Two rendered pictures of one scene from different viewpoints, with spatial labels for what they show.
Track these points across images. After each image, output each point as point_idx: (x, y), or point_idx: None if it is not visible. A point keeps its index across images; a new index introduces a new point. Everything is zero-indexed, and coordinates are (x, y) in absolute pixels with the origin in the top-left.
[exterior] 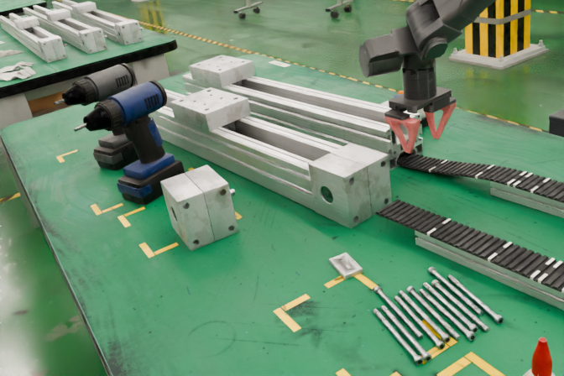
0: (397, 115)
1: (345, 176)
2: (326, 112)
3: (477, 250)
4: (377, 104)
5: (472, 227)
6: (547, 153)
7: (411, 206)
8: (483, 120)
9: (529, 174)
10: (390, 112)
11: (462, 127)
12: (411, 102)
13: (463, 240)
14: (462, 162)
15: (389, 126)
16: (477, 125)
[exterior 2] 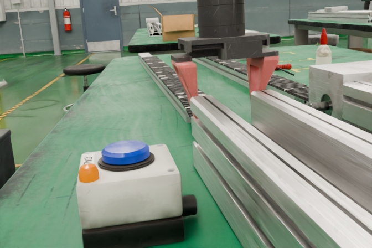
0: (267, 49)
1: (371, 60)
2: (347, 128)
3: (288, 80)
4: (220, 119)
5: (276, 85)
6: (93, 134)
7: (304, 96)
8: (19, 187)
9: (181, 96)
10: (270, 50)
11: (71, 186)
12: (248, 33)
13: (290, 83)
14: (176, 145)
15: (273, 72)
16: (47, 182)
